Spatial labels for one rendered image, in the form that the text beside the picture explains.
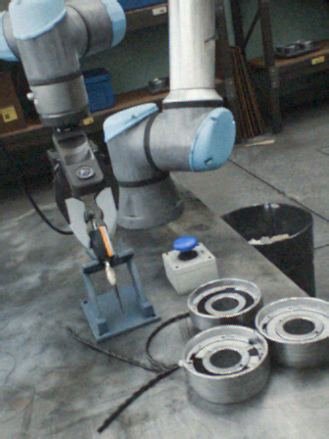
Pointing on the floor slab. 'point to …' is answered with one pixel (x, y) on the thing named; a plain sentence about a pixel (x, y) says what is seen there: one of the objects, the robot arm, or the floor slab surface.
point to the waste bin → (274, 252)
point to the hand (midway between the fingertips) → (99, 239)
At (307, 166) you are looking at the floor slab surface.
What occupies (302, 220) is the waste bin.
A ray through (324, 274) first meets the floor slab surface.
